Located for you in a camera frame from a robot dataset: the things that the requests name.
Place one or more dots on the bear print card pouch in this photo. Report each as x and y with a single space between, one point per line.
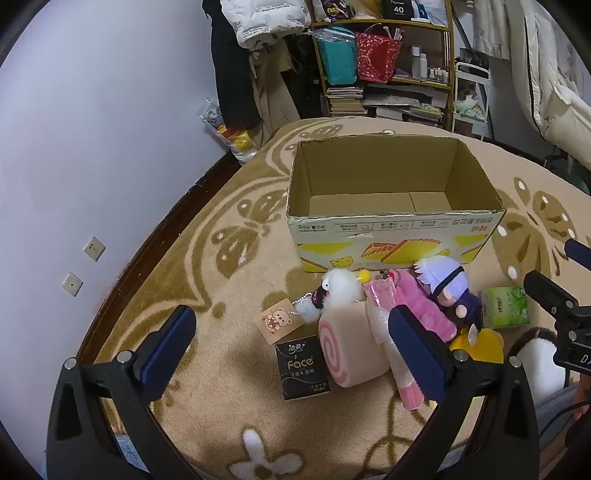
277 321

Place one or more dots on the white metal cart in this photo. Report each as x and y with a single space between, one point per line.
471 99

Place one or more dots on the pile of magazines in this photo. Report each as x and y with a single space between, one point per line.
406 104

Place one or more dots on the pink wrapped packet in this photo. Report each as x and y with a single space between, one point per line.
406 378

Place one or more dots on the plastic bag with yellow contents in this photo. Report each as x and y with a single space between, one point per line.
231 134

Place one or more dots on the pink swirl roll cushion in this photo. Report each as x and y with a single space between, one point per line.
351 341

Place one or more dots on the black box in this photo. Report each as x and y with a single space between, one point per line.
396 9

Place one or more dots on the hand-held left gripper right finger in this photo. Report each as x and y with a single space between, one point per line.
415 357

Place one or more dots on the brown fuzzy slipper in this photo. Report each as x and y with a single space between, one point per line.
535 364

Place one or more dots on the yellow plush toy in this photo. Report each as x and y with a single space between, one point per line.
485 350

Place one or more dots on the green tissue pack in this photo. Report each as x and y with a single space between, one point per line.
505 307

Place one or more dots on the beige patterned rug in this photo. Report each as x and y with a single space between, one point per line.
207 258

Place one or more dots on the white puffer jacket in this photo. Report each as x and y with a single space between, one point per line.
263 21

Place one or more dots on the black hanging coat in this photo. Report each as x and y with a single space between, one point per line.
231 64

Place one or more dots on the black tissue pack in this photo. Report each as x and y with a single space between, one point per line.
302 369

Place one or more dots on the purple printed packet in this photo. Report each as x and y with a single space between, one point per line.
331 7

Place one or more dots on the wooden shelf unit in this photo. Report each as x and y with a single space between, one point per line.
450 69

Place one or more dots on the white fluffy plush toy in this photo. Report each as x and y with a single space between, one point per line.
339 288

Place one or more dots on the teal bag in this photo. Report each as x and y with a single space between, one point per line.
337 60

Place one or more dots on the pink bear plush toy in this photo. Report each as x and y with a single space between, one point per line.
425 309

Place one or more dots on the red patterned gift bag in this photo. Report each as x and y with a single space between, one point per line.
376 57

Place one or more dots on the person's leg in jeans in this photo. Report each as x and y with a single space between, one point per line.
558 438

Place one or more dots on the white folded mattress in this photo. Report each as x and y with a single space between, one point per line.
549 69

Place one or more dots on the printed cardboard box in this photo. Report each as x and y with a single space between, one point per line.
369 240

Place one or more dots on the stack of books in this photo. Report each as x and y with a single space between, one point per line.
344 101

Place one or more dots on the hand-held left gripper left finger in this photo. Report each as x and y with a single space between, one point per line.
171 350

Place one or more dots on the row of small bottles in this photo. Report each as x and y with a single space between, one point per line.
427 67

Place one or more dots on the white wall socket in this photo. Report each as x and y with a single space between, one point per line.
94 248
73 284

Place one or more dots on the blond wig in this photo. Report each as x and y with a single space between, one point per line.
367 5

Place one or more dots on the beige hanging garment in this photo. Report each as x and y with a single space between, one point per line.
272 92

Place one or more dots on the white plastic bag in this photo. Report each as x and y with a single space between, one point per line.
429 7

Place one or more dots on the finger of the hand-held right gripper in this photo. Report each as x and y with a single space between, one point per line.
579 253
551 295

